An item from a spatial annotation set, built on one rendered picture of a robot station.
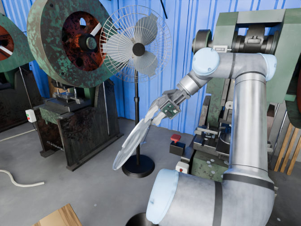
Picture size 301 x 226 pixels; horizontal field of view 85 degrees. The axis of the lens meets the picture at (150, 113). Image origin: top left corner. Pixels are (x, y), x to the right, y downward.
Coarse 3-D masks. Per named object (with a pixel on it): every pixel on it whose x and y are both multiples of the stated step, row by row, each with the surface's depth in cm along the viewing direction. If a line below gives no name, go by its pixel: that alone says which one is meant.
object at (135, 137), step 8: (144, 120) 80; (136, 128) 85; (144, 128) 68; (128, 136) 88; (136, 136) 69; (128, 144) 73; (136, 144) 60; (120, 152) 81; (128, 152) 66; (120, 160) 69; (112, 168) 70
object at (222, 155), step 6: (222, 132) 114; (222, 138) 106; (228, 138) 106; (222, 144) 100; (228, 144) 100; (216, 150) 95; (222, 150) 95; (228, 150) 95; (222, 156) 105; (228, 156) 104
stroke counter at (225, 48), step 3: (216, 45) 87; (219, 45) 87; (222, 45) 88; (213, 48) 88; (216, 48) 87; (222, 48) 86; (225, 48) 86; (216, 51) 88; (219, 51) 87; (222, 51) 87; (225, 51) 86
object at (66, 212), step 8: (64, 208) 109; (72, 208) 110; (48, 216) 104; (56, 216) 104; (64, 216) 104; (72, 216) 104; (40, 224) 99; (48, 224) 99; (56, 224) 99; (64, 224) 99; (72, 224) 100; (80, 224) 100
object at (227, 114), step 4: (232, 80) 97; (232, 84) 98; (228, 88) 100; (232, 88) 98; (228, 92) 100; (232, 92) 99; (228, 96) 101; (232, 96) 100; (228, 100) 102; (232, 100) 101; (228, 104) 101; (232, 104) 100; (224, 108) 105; (228, 108) 102; (224, 112) 105; (228, 112) 101; (224, 116) 106; (228, 116) 101; (228, 120) 103
